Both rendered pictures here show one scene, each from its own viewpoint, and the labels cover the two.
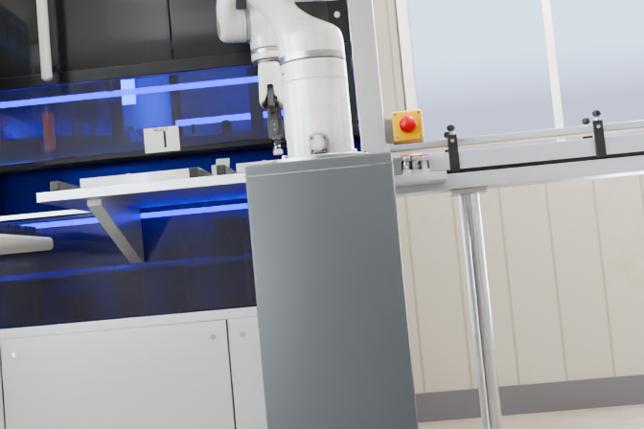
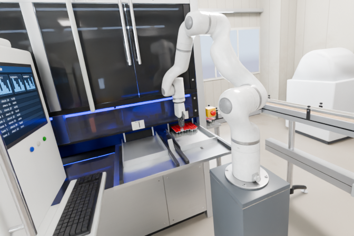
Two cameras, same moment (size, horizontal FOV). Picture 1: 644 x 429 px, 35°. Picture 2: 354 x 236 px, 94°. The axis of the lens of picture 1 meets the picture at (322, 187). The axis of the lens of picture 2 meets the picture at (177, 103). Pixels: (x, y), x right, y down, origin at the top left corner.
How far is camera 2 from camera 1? 1.58 m
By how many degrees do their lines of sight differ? 27
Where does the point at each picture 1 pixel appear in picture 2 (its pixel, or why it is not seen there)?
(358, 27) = (199, 84)
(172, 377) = (147, 194)
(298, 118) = (247, 167)
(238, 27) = (171, 92)
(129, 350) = (133, 190)
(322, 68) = (258, 147)
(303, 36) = (253, 136)
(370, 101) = (202, 106)
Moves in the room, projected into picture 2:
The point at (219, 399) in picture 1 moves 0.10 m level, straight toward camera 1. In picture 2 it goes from (161, 196) to (167, 204)
